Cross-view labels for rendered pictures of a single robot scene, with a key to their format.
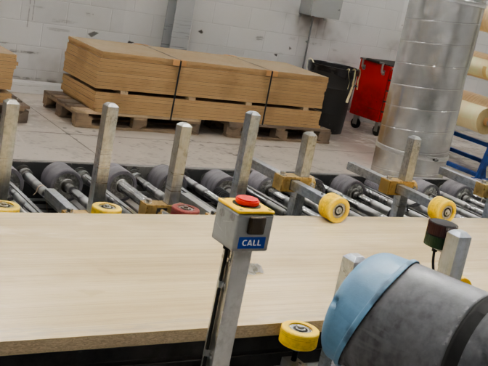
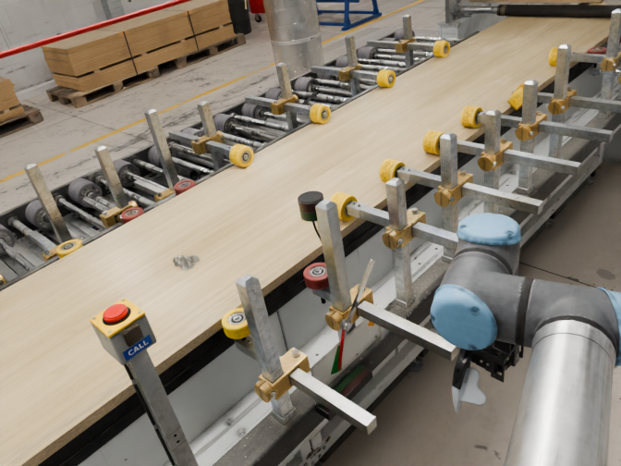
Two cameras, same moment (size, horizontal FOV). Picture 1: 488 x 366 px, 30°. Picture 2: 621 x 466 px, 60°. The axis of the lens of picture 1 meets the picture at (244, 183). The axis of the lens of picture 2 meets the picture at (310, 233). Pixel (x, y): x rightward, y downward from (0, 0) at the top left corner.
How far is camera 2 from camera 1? 76 cm
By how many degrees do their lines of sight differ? 19
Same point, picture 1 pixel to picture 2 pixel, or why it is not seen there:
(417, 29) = not seen: outside the picture
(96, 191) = (59, 230)
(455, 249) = (327, 219)
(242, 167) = (163, 153)
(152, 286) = not seen: hidden behind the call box
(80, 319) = (54, 414)
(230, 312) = (155, 395)
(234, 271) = (139, 369)
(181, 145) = (105, 165)
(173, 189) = (119, 197)
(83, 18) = (44, 27)
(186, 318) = not seen: hidden behind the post
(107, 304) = (76, 378)
